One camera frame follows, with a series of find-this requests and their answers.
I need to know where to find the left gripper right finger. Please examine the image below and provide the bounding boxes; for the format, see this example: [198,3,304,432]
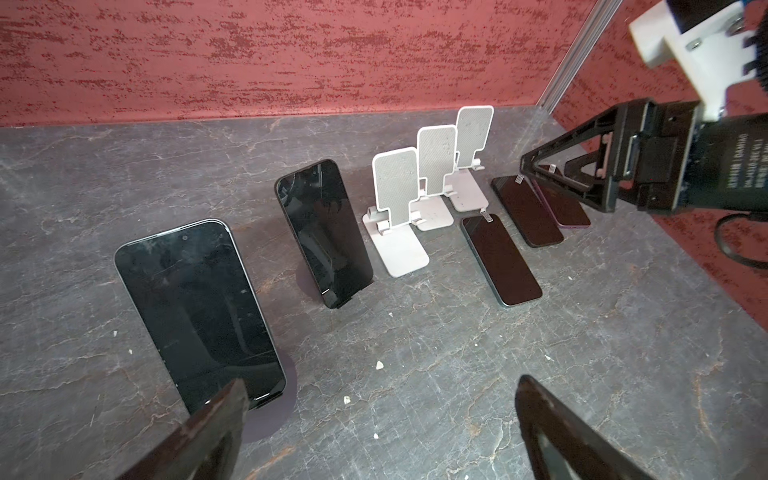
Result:
[515,374,651,479]

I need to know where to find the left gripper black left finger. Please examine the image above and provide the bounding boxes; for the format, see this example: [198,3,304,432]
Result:
[120,379,249,479]

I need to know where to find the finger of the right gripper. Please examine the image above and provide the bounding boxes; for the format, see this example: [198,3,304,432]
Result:
[530,161,618,213]
[520,107,624,186]

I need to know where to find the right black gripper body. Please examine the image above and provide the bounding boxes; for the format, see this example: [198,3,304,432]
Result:
[599,99,701,214]

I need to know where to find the black phone with right sticker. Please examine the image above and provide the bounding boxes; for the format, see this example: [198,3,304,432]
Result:
[532,179,591,229]

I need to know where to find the black phone with sticker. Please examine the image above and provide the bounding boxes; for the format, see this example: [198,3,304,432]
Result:
[490,175,564,248]
[532,179,591,229]

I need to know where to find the black phone with middle sticker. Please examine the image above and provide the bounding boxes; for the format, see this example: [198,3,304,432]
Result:
[490,175,564,248]

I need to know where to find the white phone stand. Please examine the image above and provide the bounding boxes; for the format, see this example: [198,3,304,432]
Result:
[412,124,457,232]
[362,147,429,278]
[445,105,494,213]

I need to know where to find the black phone back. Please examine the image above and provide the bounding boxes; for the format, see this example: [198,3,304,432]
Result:
[274,159,373,309]

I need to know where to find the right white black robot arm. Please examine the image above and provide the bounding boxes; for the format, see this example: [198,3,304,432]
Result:
[520,1,767,222]

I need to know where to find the right aluminium corner post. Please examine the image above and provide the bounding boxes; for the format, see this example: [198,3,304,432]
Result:
[537,0,622,114]

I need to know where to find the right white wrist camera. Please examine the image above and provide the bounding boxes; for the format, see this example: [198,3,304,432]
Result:
[629,0,758,122]

